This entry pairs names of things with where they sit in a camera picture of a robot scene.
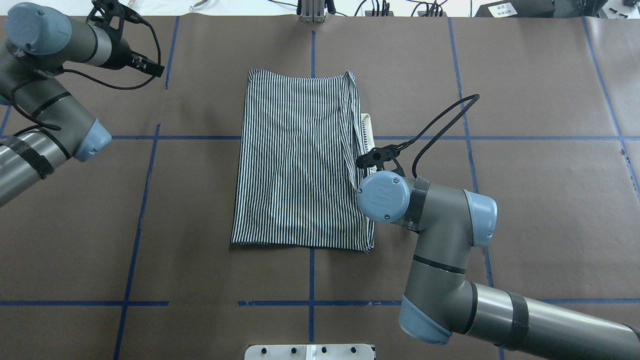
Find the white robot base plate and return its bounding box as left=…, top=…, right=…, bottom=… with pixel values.
left=244, top=343, right=377, bottom=360

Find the aluminium frame post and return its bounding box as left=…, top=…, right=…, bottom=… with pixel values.
left=296, top=0, right=327, bottom=24

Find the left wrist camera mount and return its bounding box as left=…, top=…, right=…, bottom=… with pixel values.
left=86, top=0, right=147, bottom=38

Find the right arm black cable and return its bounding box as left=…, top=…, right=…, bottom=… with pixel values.
left=395, top=94, right=481, bottom=180

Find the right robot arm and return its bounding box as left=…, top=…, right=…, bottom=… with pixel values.
left=356, top=171, right=639, bottom=360

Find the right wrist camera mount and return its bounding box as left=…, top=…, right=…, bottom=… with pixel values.
left=355, top=145, right=405, bottom=177

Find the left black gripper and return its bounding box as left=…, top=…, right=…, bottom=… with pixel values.
left=112, top=42, right=165, bottom=78

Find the blue tape line crosswise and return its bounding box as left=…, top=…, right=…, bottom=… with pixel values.
left=112, top=135, right=640, bottom=142

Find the brown paper table cover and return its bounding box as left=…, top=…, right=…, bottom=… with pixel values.
left=1, top=14, right=639, bottom=360

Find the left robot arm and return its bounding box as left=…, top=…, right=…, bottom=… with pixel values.
left=0, top=0, right=165, bottom=205

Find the navy white striped polo shirt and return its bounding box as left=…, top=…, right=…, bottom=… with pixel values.
left=230, top=69, right=375, bottom=252

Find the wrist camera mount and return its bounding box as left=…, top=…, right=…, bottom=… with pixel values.
left=355, top=145, right=405, bottom=177
left=86, top=0, right=147, bottom=38

